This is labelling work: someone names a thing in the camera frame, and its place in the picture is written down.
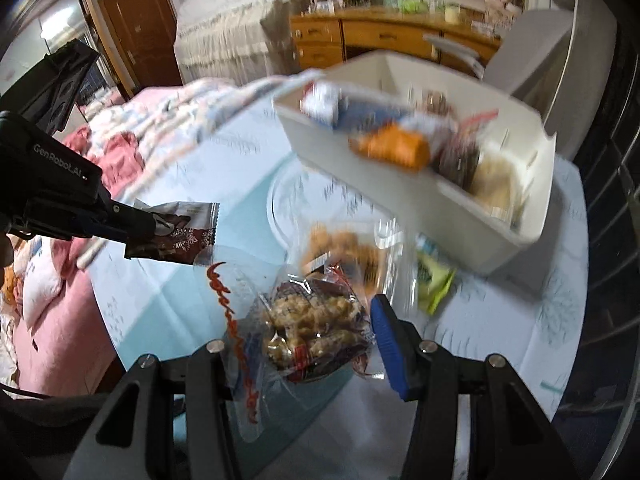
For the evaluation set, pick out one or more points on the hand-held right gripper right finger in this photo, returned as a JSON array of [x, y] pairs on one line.
[[390, 345]]

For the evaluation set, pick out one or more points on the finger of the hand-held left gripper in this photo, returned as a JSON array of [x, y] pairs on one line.
[[132, 220], [137, 252]]

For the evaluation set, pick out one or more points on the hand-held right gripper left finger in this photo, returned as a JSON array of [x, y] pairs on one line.
[[210, 375]]

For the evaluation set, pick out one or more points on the brown chocolate packet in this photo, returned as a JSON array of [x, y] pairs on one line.
[[185, 232]]

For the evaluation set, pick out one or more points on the peanut candy packet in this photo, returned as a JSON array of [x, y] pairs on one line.
[[452, 155], [310, 330]]

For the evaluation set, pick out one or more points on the white plastic bin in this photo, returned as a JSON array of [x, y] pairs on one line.
[[450, 210]]

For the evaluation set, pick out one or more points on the yellow rice puff packet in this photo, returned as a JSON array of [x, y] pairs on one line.
[[495, 180]]

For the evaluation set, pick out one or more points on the orange snack packet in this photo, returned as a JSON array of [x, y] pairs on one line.
[[395, 147]]

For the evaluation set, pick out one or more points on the long biscuit packet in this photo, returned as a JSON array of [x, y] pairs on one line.
[[325, 102]]

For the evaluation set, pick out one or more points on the teal striped placemat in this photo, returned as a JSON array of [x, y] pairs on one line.
[[160, 310]]

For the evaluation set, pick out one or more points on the pink fleece blanket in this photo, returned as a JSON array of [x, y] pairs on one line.
[[115, 155]]

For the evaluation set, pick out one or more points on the green snack packet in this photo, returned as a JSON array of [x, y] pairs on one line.
[[432, 280]]

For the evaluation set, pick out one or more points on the printed white pillow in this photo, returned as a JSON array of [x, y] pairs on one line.
[[40, 280]]

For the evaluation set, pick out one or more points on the clear beige snack packet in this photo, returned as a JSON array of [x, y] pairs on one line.
[[340, 250]]

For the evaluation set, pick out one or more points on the floral fleece blanket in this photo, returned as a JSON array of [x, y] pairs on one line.
[[165, 115]]

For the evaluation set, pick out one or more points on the pastel blanket on bed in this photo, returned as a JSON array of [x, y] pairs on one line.
[[55, 350]]

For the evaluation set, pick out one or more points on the brown wooden door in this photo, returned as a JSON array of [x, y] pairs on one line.
[[135, 35]]

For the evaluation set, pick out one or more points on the dark clothing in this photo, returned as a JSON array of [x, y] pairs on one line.
[[50, 435]]

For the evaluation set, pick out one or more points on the bed with lace cover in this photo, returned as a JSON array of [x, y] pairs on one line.
[[230, 25]]

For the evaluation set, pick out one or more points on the white charger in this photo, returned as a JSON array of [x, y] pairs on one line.
[[322, 6]]

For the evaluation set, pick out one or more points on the metal window grille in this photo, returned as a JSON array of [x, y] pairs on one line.
[[627, 180]]

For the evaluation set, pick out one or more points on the wooden desk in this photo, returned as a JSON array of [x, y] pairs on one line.
[[380, 35]]

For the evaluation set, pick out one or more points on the grey office chair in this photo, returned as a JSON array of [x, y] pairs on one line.
[[540, 60]]

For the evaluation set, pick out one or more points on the beige cup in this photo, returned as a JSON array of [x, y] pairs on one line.
[[452, 12]]

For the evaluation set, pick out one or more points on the row of green packs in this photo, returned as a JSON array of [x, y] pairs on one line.
[[412, 5]]

